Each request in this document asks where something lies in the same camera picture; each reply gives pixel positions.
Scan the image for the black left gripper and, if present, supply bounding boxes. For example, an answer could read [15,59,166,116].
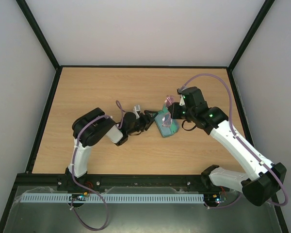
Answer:
[128,110,159,135]

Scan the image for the pink sunglasses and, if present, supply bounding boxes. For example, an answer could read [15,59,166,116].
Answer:
[162,95,175,128]

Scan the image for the grey-green glasses case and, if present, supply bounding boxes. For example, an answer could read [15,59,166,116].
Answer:
[155,108,179,138]

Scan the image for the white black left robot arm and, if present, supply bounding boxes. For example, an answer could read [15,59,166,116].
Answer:
[60,108,158,191]

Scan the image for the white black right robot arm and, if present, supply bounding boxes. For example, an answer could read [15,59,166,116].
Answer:
[163,87,287,206]

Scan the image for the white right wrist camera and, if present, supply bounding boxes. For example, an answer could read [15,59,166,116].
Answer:
[179,95,185,106]

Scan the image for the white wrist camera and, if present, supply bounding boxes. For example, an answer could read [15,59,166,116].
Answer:
[133,104,141,117]
[179,95,185,106]

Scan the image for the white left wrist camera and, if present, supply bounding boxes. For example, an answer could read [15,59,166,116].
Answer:
[133,104,141,117]

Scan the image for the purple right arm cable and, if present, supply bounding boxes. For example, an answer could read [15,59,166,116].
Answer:
[179,73,290,210]

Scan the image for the black front mounting rail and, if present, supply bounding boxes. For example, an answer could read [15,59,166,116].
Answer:
[14,172,272,192]

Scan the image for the black frame corner post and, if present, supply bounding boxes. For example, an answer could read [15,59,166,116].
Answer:
[228,0,275,72]

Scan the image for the light blue slotted cable duct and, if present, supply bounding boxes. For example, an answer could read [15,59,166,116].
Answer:
[20,193,204,204]

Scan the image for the black left rear frame post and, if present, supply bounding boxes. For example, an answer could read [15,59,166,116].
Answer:
[16,0,60,70]

